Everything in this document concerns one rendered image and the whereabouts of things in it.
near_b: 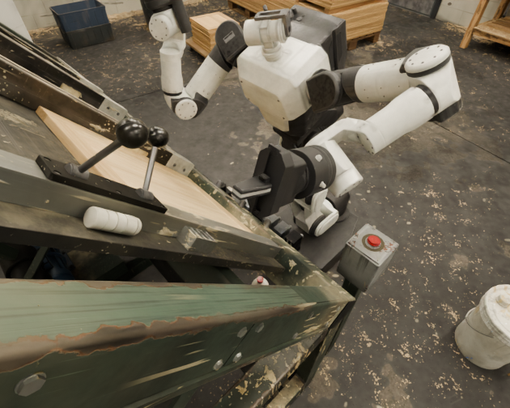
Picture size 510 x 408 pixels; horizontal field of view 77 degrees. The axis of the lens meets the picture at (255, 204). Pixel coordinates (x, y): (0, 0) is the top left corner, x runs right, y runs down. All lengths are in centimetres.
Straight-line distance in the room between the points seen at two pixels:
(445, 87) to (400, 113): 9
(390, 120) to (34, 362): 61
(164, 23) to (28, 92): 41
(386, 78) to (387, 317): 148
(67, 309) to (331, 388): 165
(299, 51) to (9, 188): 81
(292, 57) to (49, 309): 90
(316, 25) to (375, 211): 164
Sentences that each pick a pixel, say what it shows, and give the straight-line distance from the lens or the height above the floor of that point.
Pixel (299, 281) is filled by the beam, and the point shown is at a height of 88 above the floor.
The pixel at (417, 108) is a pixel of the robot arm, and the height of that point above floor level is 143.
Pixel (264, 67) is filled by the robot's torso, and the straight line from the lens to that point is 102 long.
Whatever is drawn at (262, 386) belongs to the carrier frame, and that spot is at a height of 79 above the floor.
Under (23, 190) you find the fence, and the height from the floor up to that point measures 148.
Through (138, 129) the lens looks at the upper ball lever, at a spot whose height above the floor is 152.
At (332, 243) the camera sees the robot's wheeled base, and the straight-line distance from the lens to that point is 199.
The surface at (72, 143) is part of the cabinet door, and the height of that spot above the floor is 134.
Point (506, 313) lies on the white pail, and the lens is 188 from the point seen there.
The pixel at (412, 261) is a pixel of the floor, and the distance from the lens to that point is 229.
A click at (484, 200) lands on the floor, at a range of 295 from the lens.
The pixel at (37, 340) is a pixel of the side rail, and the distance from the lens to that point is 22.
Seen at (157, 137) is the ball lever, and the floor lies 143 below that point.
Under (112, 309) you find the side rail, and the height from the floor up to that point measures 152.
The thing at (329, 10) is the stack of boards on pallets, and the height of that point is 55.
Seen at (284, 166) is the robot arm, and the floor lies 143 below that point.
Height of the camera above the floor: 174
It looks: 47 degrees down
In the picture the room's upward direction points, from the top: straight up
